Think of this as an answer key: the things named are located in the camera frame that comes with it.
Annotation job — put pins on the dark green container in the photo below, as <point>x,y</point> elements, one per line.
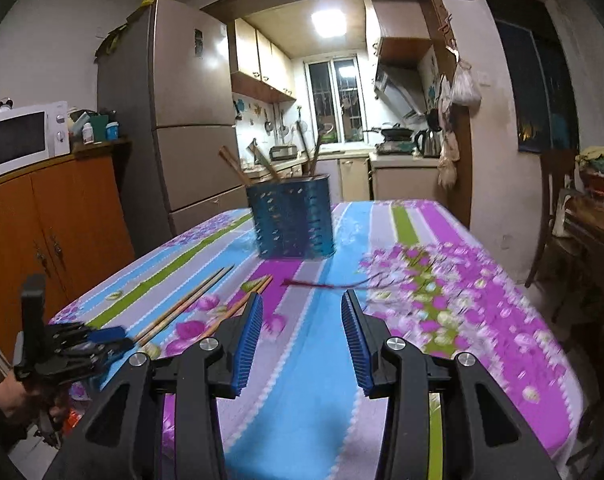
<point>99,127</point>

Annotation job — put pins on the hanging strainer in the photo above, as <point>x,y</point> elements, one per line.
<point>299,127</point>

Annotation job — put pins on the group of wooden chopsticks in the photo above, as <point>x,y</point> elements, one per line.
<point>233,165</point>

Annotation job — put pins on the kitchen window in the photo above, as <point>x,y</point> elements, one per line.
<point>334,100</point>

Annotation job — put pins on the metal range hood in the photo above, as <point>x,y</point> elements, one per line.
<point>399,90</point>

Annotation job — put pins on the cream base cabinets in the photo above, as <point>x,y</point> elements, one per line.
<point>354,180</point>

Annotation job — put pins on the floral striped tablecloth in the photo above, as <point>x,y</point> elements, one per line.
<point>312,410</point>

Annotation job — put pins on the wooden chopstick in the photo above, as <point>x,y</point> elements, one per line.
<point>259,288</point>
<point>222,318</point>
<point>192,302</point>
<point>182,302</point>

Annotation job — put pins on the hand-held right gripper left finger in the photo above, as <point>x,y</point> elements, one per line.
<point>247,345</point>

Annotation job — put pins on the white microwave oven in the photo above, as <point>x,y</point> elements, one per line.
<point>17,142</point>

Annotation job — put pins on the gas stove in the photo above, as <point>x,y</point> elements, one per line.
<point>395,148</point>

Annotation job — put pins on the hanging beige bag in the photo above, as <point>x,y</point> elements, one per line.
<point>447,160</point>

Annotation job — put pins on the blue perforated utensil holder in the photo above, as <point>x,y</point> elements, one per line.
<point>292,220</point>

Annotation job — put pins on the wall cabinet above hood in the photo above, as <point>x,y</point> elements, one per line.
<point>399,25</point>

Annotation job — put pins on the orange wooden cabinet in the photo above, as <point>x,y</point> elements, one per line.
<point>57,210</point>

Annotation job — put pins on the metal electric kettle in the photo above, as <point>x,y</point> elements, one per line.
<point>428,143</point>

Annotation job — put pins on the wooden chair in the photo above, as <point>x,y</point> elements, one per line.
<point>549,200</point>

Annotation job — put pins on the black wok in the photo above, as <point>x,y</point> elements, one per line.
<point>396,133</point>

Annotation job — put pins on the white plastic bottle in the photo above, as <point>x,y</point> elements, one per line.
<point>87,133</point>

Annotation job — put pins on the person's left hand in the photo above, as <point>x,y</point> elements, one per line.
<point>17,402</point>

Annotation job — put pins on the dark wooden sideboard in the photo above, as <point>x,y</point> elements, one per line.
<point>591,240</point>

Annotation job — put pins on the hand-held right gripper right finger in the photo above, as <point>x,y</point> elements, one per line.
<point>356,345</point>

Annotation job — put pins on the small black white figurine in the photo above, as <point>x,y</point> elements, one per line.
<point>3,106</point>

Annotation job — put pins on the cream wall cabinets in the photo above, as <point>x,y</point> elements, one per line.
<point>262,60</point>

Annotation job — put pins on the grey countertop grill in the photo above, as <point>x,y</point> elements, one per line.
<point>283,151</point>

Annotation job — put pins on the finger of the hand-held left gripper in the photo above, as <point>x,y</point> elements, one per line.
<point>107,334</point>
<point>114,348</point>

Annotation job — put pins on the hanging cloth bag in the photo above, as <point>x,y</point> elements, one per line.
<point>444,96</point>

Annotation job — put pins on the white plastic bag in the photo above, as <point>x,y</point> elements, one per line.
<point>464,87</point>

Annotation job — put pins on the ceiling light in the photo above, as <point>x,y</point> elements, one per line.
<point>329,22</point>

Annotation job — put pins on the dark window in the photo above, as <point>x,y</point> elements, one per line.
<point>536,70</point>

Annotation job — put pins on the potted flowers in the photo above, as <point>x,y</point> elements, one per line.
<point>599,165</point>

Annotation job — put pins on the tall grey refrigerator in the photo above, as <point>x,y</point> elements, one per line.
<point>182,100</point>

